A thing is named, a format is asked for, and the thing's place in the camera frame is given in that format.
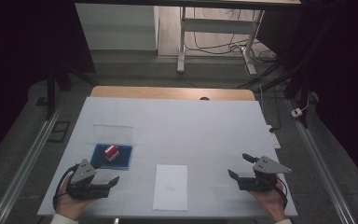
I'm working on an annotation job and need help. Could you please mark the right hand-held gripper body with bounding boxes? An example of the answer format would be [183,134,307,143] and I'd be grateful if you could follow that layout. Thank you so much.
[237,155,293,192]

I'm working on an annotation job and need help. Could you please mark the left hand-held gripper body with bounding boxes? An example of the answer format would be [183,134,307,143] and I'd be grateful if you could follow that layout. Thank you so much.
[66,158,117,201]

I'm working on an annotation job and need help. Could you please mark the red stamp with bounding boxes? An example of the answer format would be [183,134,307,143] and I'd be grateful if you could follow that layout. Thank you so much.
[104,145,120,162]

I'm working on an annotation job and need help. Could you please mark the blue ink pad clear lid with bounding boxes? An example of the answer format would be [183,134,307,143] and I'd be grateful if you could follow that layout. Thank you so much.
[89,124,133,171]

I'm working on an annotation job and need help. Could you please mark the person's right hand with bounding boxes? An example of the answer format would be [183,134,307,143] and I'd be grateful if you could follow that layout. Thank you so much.
[249,180,289,223]

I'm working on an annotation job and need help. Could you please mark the person's left hand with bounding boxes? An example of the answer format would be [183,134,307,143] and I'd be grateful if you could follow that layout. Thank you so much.
[55,175,91,221]

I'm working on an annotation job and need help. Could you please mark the white paper sheet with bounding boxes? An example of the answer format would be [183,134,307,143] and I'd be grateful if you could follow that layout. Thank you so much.
[152,163,189,213]

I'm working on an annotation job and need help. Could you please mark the large white table mat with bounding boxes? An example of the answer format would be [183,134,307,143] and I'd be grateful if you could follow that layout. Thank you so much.
[37,96,298,217]

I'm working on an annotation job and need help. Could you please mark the black stand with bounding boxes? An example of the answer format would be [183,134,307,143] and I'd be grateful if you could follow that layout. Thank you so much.
[236,60,313,129]
[45,60,99,121]

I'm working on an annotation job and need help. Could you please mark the white cabinet panel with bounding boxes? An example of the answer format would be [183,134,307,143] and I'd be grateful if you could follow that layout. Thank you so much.
[75,3,160,52]

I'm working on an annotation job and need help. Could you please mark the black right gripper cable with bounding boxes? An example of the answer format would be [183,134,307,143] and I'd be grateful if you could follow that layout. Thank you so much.
[274,176,289,210]

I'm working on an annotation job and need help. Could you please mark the metal floor rail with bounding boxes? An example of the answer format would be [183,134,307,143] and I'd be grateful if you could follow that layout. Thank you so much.
[287,99,357,224]
[0,105,64,224]

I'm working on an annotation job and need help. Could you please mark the white adapter with cable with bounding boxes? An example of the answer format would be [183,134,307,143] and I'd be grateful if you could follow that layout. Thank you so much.
[291,99,310,119]

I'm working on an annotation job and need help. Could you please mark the black floor cables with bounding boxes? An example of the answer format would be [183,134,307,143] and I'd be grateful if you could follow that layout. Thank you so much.
[185,8,278,78]

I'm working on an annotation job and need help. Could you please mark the white desk frame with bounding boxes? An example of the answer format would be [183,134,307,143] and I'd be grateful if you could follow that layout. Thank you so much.
[176,6,266,76]

